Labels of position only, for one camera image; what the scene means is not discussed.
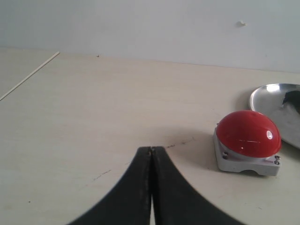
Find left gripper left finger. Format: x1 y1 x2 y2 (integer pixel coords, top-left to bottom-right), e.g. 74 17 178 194
70 147 151 225

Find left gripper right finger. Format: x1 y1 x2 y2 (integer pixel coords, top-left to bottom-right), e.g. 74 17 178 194
151 147 242 225

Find yellow black claw hammer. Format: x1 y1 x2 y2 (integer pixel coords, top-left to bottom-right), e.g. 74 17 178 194
282 90 300 105

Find red dome push button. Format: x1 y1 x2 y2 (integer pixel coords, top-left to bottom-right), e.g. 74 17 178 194
213 110 282 176

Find round steel plate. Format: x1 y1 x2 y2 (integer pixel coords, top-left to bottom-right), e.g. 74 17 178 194
249 83 300 148

